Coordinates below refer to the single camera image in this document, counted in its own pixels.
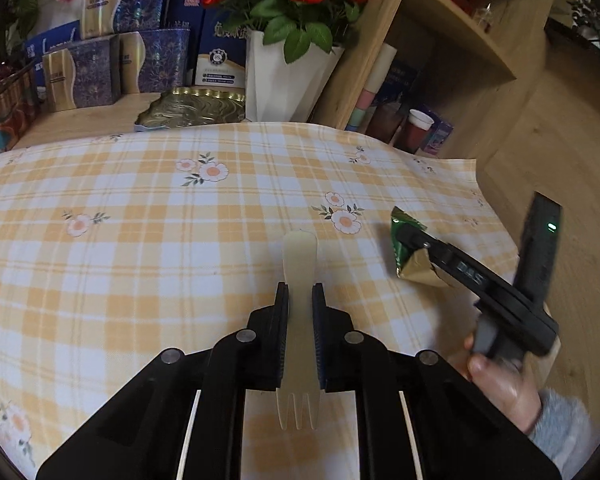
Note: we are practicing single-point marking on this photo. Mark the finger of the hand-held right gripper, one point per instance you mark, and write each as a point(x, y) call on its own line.
point(460, 267)

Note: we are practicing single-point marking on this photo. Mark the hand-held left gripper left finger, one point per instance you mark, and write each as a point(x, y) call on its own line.
point(282, 320)

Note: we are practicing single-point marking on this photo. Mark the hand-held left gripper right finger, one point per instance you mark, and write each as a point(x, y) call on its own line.
point(320, 320)

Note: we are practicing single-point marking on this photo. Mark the green gold snack wrapper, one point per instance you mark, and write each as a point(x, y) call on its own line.
point(415, 270)

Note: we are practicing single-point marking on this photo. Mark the plastic fork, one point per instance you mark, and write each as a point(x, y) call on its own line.
point(299, 260)

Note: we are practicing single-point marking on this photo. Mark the person's right forearm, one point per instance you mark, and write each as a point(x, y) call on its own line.
point(565, 430)

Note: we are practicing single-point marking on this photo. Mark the person's right hand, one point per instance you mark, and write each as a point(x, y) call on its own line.
point(505, 390)

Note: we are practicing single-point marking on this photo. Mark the small purple box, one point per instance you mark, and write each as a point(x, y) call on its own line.
point(437, 135)

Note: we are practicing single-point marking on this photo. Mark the red paper cup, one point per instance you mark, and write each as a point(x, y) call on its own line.
point(414, 135)

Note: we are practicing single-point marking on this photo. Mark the brown drink cup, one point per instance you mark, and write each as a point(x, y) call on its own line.
point(385, 122)

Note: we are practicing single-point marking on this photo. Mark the yellow plaid floral tablecloth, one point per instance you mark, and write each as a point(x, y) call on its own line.
point(130, 260)

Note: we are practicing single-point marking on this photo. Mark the dark blue printed box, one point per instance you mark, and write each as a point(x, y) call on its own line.
point(402, 80)

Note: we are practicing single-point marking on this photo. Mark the stack of pastel paper cups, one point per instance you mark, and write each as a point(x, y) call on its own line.
point(375, 80)

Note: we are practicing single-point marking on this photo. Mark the black ledge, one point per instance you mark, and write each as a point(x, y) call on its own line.
point(580, 52)

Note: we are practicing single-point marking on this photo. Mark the gold embossed metal tray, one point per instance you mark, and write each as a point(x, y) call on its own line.
point(190, 107)

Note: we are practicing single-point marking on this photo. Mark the red rose plant white pot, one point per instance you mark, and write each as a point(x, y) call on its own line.
point(285, 85)

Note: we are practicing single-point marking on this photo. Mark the wooden shelf unit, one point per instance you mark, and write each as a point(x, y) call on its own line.
point(455, 25)

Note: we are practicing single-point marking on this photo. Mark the small green potted plant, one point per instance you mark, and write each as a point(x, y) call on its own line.
point(587, 17)

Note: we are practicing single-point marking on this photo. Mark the small glass bottle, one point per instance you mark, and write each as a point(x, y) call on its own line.
point(482, 17)

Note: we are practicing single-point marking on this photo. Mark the navy box white label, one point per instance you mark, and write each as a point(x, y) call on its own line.
point(220, 60)

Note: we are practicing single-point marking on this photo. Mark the blue gold patterned gift box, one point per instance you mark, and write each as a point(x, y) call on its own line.
point(92, 72)
point(140, 2)
point(160, 57)

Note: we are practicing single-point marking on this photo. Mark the navy box red logo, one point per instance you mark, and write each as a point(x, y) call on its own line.
point(185, 15)

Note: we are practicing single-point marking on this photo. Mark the flat blue box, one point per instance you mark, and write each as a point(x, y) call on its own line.
point(55, 37)

